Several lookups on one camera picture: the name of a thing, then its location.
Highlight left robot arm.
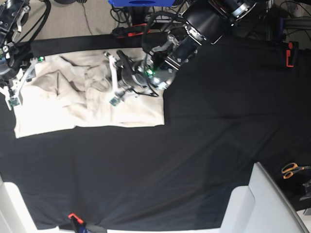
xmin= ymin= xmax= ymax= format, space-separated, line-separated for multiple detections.
xmin=112 ymin=0 xmax=258 ymax=98

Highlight white T-shirt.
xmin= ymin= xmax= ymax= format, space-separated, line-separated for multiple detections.
xmin=14 ymin=50 xmax=165 ymax=138

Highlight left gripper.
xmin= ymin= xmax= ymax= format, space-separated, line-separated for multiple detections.
xmin=117 ymin=50 xmax=159 ymax=97

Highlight orange black clamp right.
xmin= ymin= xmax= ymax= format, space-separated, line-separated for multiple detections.
xmin=286 ymin=41 xmax=299 ymax=67

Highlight orange handled scissors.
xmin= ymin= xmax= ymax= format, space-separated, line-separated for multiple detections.
xmin=281 ymin=163 xmax=311 ymax=180

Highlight white power strip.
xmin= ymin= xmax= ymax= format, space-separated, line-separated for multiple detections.
xmin=145 ymin=12 xmax=186 ymax=25

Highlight orange clamp bottom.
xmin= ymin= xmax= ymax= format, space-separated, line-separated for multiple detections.
xmin=68 ymin=213 xmax=86 ymax=231

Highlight orange black clamp top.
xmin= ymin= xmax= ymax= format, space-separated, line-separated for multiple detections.
xmin=112 ymin=23 xmax=147 ymax=38

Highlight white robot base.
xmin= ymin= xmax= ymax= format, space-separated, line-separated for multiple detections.
xmin=220 ymin=162 xmax=309 ymax=233
xmin=0 ymin=174 xmax=59 ymax=233

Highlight blue plastic box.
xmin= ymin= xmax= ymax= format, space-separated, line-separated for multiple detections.
xmin=108 ymin=0 xmax=175 ymax=7

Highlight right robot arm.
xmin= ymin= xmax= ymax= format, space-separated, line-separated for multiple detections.
xmin=0 ymin=0 xmax=52 ymax=94

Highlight orange black clamp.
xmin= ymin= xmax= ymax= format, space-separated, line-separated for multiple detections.
xmin=286 ymin=41 xmax=299 ymax=67
xmin=112 ymin=23 xmax=147 ymax=38

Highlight black table cloth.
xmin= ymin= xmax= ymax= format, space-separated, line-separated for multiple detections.
xmin=0 ymin=36 xmax=311 ymax=231

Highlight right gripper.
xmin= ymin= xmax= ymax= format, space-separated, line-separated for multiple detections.
xmin=0 ymin=48 xmax=33 ymax=95

